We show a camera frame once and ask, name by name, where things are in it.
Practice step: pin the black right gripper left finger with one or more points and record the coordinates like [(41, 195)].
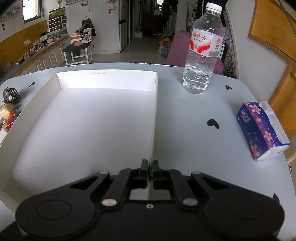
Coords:
[(139, 177)]

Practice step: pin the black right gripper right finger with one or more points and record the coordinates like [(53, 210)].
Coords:
[(161, 178)]

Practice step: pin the white shallow tray box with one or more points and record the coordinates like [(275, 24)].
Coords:
[(79, 123)]

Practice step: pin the dark grey hair claw clip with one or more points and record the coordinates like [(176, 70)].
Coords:
[(11, 96)]

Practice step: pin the red blue yellow card box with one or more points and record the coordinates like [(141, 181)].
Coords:
[(8, 120)]

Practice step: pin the white USB wall charger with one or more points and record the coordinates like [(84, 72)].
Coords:
[(3, 134)]

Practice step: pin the beige earbuds case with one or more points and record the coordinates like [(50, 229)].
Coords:
[(6, 109)]

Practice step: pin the purple floral tissue pack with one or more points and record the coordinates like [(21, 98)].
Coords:
[(263, 131)]

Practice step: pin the purple sofa chair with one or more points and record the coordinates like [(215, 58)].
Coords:
[(179, 49)]

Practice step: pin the dark stool with white legs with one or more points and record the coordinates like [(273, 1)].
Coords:
[(78, 52)]

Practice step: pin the pink pot on stool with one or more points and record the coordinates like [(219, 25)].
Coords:
[(76, 39)]

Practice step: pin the clear water bottle red label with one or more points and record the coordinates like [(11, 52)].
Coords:
[(204, 47)]

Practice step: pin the white cabinet counter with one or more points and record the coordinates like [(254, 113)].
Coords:
[(50, 57)]

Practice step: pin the white refrigerator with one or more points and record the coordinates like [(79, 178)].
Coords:
[(123, 15)]

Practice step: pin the small drawer organizer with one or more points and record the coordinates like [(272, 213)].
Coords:
[(57, 19)]

